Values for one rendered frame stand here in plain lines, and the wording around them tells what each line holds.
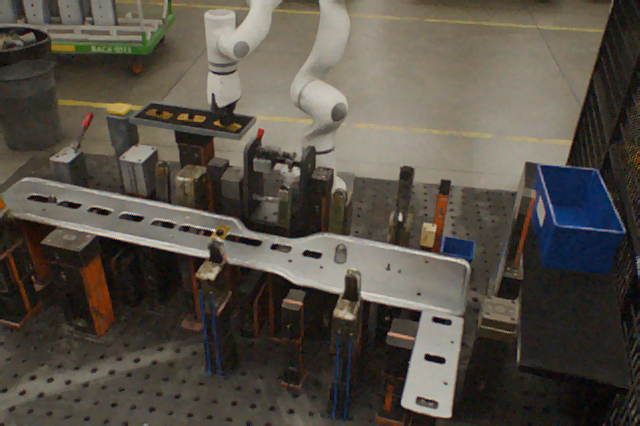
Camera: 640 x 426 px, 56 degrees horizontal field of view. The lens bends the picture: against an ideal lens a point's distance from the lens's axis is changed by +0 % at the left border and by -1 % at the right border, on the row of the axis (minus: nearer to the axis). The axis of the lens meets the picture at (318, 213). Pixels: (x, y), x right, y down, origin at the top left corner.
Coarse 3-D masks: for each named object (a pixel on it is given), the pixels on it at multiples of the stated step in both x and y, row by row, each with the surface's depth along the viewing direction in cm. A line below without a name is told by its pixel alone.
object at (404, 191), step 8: (400, 168) 154; (408, 168) 154; (400, 176) 152; (408, 176) 151; (400, 184) 156; (408, 184) 156; (400, 192) 157; (408, 192) 156; (400, 200) 159; (408, 200) 157; (400, 208) 159; (408, 208) 158
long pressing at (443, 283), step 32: (32, 192) 179; (64, 192) 180; (96, 192) 180; (64, 224) 167; (96, 224) 167; (128, 224) 167; (192, 224) 167; (224, 224) 168; (256, 256) 156; (288, 256) 157; (352, 256) 157; (384, 256) 157; (416, 256) 158; (448, 256) 158; (320, 288) 147; (384, 288) 147; (416, 288) 147; (448, 288) 148
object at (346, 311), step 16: (352, 304) 136; (336, 320) 133; (352, 320) 132; (336, 336) 136; (352, 336) 135; (336, 352) 139; (352, 352) 139; (336, 368) 141; (352, 368) 147; (336, 384) 145; (352, 384) 149; (336, 400) 149; (352, 400) 154; (320, 416) 152; (336, 416) 152
